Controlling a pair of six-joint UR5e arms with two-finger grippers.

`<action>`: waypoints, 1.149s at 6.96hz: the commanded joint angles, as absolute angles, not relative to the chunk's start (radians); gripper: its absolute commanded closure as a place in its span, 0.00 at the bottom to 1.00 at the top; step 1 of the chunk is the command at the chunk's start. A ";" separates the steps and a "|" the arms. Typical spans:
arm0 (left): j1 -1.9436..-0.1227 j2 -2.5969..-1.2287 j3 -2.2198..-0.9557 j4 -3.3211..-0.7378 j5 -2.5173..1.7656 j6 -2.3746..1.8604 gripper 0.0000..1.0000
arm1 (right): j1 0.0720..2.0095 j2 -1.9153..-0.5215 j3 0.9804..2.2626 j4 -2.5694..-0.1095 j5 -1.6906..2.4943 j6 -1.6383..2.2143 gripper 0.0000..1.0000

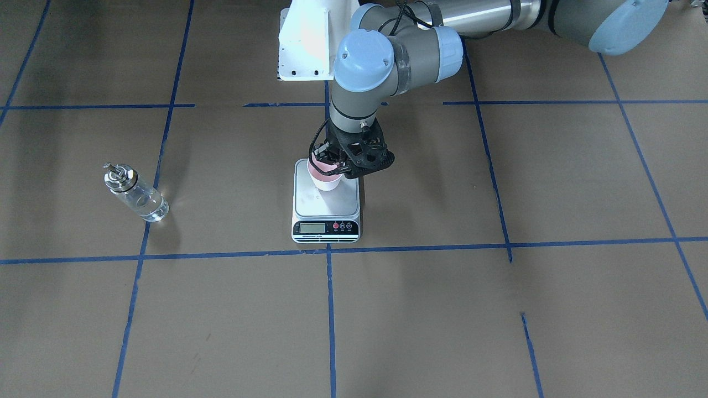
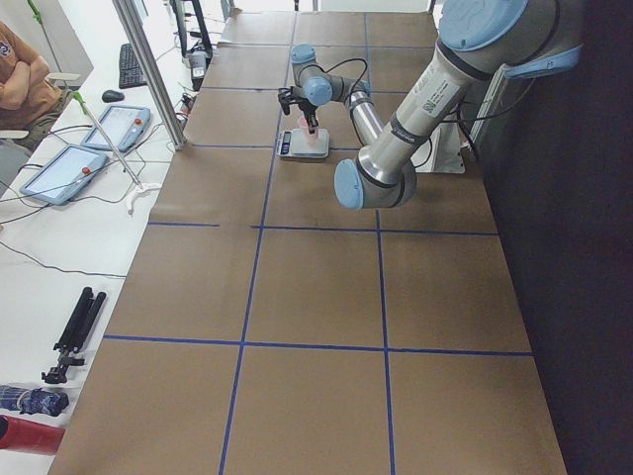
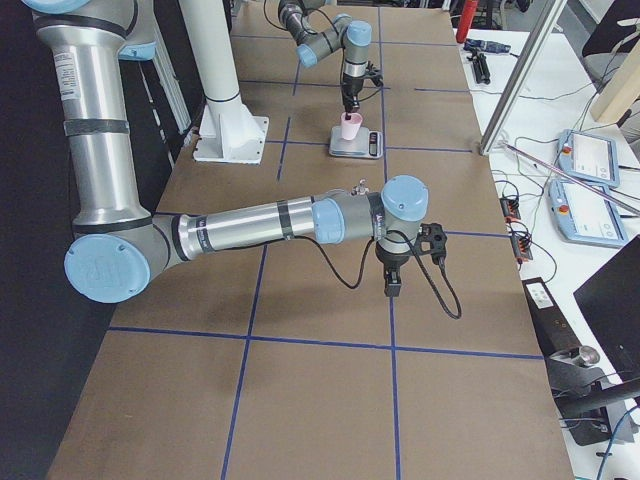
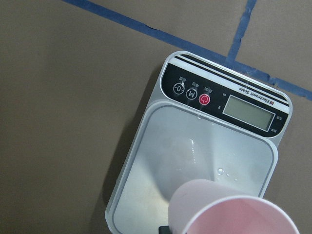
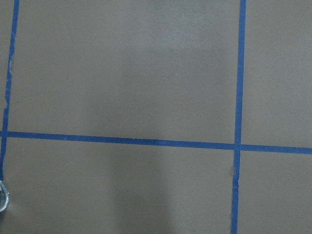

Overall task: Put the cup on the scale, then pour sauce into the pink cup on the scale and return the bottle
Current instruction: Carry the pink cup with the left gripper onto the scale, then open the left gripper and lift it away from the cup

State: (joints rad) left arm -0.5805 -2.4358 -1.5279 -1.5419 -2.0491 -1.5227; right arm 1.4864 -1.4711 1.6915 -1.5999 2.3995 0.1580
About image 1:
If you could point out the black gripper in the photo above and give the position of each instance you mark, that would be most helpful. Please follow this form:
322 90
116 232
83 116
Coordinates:
336 150

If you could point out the pink plastic cup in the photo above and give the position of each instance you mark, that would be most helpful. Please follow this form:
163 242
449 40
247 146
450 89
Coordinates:
317 172

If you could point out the clear glass sauce bottle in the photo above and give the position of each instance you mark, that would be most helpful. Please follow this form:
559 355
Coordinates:
129 187

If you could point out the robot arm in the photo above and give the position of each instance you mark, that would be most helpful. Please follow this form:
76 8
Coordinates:
390 51

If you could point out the silver digital kitchen scale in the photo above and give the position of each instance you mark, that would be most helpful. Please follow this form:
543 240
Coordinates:
325 217

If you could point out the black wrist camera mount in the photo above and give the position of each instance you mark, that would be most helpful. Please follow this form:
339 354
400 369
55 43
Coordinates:
367 156

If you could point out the white pedestal column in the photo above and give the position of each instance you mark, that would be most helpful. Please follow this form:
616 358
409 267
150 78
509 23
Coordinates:
309 37

